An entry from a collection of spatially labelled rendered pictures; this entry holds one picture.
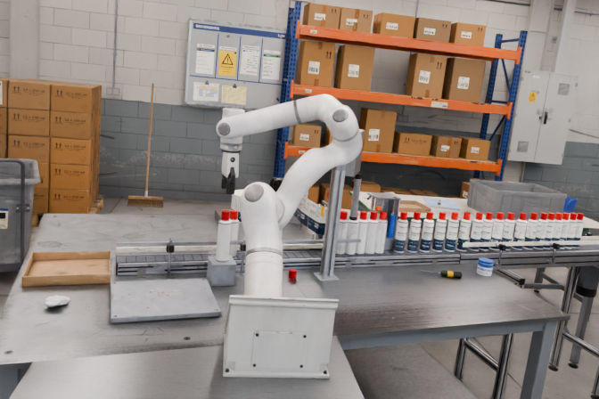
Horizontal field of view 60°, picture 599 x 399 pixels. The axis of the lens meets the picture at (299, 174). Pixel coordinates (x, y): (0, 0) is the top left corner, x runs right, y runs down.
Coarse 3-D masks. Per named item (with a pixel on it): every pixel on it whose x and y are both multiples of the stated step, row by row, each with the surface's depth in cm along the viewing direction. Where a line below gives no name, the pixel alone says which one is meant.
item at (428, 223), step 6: (426, 216) 257; (432, 216) 256; (426, 222) 256; (432, 222) 255; (426, 228) 256; (432, 228) 256; (426, 234) 256; (426, 240) 257; (420, 246) 260; (426, 246) 257; (426, 252) 258
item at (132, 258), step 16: (128, 256) 212; (144, 256) 214; (160, 256) 216; (176, 256) 218; (192, 256) 220; (240, 256) 226; (288, 256) 232; (304, 256) 234; (320, 256) 236; (336, 256) 239; (352, 256) 242
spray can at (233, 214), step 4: (232, 212) 220; (236, 212) 221; (232, 216) 221; (236, 216) 221; (232, 220) 221; (236, 220) 221; (232, 224) 220; (236, 224) 221; (232, 228) 220; (236, 228) 221; (232, 232) 221; (236, 232) 222; (232, 236) 221; (236, 236) 222; (232, 248) 222; (236, 248) 224; (232, 252) 223; (232, 256) 223
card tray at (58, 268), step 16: (32, 256) 209; (48, 256) 212; (64, 256) 214; (80, 256) 216; (96, 256) 218; (32, 272) 199; (48, 272) 201; (64, 272) 202; (80, 272) 204; (96, 272) 205
